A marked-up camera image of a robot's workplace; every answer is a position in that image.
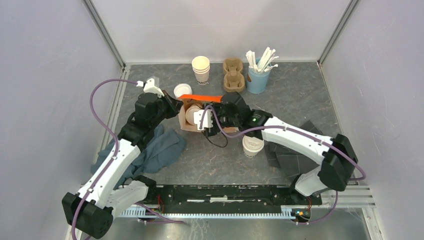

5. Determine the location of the lidded white coffee cup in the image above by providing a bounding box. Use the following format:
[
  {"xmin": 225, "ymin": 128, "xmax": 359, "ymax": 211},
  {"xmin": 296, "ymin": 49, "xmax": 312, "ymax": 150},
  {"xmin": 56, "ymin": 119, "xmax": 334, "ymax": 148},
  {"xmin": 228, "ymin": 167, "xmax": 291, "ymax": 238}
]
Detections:
[{"xmin": 242, "ymin": 135, "xmax": 265, "ymax": 158}]

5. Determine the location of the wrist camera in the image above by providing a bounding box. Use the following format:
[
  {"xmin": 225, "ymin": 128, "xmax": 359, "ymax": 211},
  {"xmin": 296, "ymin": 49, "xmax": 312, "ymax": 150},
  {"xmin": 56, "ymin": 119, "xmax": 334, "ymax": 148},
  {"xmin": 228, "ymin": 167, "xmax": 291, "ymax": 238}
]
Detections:
[
  {"xmin": 193, "ymin": 109, "xmax": 213, "ymax": 131},
  {"xmin": 136, "ymin": 76, "xmax": 165, "ymax": 98}
]

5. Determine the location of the stack of white lids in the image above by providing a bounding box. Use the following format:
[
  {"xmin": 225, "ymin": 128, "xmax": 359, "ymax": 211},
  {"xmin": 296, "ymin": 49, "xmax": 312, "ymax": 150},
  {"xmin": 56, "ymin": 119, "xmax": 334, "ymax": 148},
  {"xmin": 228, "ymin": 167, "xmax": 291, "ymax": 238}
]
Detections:
[{"xmin": 173, "ymin": 83, "xmax": 193, "ymax": 99}]

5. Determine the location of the blue straw holder cup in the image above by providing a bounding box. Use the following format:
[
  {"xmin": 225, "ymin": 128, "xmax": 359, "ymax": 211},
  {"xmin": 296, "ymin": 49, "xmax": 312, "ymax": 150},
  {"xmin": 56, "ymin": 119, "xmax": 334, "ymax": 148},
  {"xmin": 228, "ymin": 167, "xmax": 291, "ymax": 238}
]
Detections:
[{"xmin": 245, "ymin": 66, "xmax": 271, "ymax": 94}]

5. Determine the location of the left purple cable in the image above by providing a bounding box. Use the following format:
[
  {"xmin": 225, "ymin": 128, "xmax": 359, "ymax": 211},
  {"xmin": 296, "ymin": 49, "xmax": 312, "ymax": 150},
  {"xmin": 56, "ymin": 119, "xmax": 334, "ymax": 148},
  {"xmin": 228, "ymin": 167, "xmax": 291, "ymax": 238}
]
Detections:
[{"xmin": 70, "ymin": 78, "xmax": 187, "ymax": 240}]

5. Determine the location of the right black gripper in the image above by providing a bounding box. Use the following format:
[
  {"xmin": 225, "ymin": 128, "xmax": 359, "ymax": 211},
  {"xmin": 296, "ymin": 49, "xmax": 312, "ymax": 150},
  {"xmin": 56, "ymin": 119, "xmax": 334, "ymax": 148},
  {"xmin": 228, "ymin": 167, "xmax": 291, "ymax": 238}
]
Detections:
[{"xmin": 202, "ymin": 102, "xmax": 241, "ymax": 137}]

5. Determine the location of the white cable duct strip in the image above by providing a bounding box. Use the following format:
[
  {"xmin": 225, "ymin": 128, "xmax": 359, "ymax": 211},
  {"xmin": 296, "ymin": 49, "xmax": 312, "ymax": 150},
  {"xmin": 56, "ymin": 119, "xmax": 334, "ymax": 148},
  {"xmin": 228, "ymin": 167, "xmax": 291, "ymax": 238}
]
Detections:
[{"xmin": 117, "ymin": 205, "xmax": 295, "ymax": 220}]

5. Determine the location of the white wrapped straws bundle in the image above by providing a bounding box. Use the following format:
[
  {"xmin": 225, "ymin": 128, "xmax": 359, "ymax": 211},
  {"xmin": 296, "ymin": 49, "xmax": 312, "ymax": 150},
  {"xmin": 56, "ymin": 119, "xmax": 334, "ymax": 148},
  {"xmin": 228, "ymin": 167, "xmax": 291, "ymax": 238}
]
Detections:
[{"xmin": 245, "ymin": 47, "xmax": 279, "ymax": 74}]

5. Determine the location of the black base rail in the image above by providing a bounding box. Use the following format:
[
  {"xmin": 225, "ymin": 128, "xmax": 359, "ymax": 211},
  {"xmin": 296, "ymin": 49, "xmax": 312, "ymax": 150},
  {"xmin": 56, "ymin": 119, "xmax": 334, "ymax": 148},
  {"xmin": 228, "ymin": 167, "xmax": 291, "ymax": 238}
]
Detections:
[{"xmin": 137, "ymin": 182, "xmax": 323, "ymax": 214}]

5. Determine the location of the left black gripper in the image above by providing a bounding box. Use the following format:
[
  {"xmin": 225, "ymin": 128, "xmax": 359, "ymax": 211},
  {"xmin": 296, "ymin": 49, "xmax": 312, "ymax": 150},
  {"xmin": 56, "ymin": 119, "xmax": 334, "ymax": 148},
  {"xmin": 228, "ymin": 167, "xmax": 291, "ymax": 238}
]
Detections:
[{"xmin": 150, "ymin": 90, "xmax": 185, "ymax": 128}]

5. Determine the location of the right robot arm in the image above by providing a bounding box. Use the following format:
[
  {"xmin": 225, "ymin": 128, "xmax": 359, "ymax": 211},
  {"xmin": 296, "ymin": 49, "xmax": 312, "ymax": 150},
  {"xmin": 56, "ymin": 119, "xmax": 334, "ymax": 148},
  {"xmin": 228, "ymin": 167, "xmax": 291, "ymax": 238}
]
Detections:
[{"xmin": 194, "ymin": 103, "xmax": 358, "ymax": 204}]

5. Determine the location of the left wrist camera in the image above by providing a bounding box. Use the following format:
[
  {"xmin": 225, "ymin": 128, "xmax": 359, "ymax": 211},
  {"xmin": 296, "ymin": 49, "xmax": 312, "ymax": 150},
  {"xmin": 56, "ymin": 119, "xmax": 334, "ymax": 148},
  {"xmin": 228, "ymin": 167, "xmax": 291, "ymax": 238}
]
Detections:
[{"xmin": 136, "ymin": 76, "xmax": 165, "ymax": 98}]

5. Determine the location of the stack of paper cups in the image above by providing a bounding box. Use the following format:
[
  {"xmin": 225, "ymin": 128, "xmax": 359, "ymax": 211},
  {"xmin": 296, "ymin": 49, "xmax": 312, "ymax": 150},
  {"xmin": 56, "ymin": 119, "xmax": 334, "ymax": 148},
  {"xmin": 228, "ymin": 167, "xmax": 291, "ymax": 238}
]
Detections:
[{"xmin": 191, "ymin": 56, "xmax": 210, "ymax": 85}]

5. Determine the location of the dark grey checked cloth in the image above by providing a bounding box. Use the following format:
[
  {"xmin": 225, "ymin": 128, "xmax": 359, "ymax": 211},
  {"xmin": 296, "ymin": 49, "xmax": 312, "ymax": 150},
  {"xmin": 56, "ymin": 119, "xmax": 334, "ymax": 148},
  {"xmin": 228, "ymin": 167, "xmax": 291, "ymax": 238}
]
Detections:
[{"xmin": 264, "ymin": 141, "xmax": 318, "ymax": 183}]

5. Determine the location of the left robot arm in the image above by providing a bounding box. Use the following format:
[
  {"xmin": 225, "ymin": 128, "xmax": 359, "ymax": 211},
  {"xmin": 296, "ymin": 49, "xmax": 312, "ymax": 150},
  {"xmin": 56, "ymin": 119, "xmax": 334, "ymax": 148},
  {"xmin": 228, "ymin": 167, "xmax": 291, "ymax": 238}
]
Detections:
[{"xmin": 61, "ymin": 93, "xmax": 183, "ymax": 239}]

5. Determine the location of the blue-grey cloth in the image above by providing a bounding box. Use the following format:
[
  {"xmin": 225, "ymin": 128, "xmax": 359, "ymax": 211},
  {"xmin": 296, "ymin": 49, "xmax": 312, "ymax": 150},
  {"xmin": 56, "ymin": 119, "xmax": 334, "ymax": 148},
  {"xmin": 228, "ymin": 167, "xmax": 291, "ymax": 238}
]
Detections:
[{"xmin": 90, "ymin": 124, "xmax": 188, "ymax": 181}]

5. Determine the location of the orange paper bag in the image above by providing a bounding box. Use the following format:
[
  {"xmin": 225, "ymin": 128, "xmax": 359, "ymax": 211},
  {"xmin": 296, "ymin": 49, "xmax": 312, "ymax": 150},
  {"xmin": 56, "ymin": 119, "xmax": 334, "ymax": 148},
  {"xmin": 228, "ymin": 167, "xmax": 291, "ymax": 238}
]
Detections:
[{"xmin": 178, "ymin": 94, "xmax": 238, "ymax": 148}]

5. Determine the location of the brown cardboard cup carrier stack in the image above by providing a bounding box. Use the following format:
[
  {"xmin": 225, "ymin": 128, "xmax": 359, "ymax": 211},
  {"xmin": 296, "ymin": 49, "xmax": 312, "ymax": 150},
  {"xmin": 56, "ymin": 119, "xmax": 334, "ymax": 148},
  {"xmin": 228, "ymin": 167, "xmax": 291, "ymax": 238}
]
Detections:
[{"xmin": 222, "ymin": 57, "xmax": 246, "ymax": 93}]

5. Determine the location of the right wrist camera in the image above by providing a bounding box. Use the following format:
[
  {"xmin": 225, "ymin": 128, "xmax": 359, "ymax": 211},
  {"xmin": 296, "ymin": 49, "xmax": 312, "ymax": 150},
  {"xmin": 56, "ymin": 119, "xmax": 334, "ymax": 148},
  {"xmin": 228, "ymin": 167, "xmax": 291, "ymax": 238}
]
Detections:
[{"xmin": 193, "ymin": 109, "xmax": 213, "ymax": 131}]

